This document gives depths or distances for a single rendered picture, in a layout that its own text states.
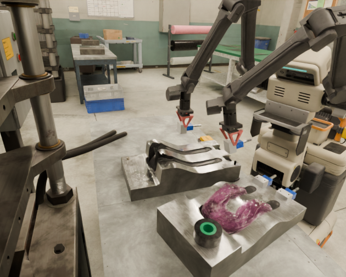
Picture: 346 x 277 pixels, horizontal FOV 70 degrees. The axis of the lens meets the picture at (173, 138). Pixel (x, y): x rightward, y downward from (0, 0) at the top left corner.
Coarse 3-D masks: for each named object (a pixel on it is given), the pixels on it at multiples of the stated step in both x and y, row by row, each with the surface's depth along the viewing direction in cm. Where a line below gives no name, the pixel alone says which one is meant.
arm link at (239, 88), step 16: (304, 32) 73; (288, 48) 77; (304, 48) 76; (320, 48) 73; (256, 64) 88; (272, 64) 82; (240, 80) 93; (256, 80) 89; (224, 96) 99; (240, 96) 95
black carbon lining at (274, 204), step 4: (244, 188) 102; (248, 188) 102; (252, 188) 102; (248, 192) 100; (252, 192) 99; (272, 200) 96; (272, 204) 94; (276, 204) 94; (200, 208) 87; (272, 208) 92; (200, 212) 80
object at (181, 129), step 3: (177, 123) 135; (180, 123) 133; (186, 123) 136; (189, 123) 137; (177, 126) 136; (180, 126) 132; (183, 126) 132; (189, 126) 134; (192, 126) 134; (195, 126) 137; (177, 129) 137; (180, 129) 132; (183, 129) 133; (186, 129) 133; (189, 129) 134; (192, 129) 135; (180, 132) 133; (183, 132) 134; (186, 132) 134
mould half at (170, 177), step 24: (168, 144) 121; (192, 144) 128; (216, 144) 128; (144, 168) 111; (168, 168) 98; (192, 168) 107; (216, 168) 108; (240, 168) 111; (144, 192) 100; (168, 192) 104
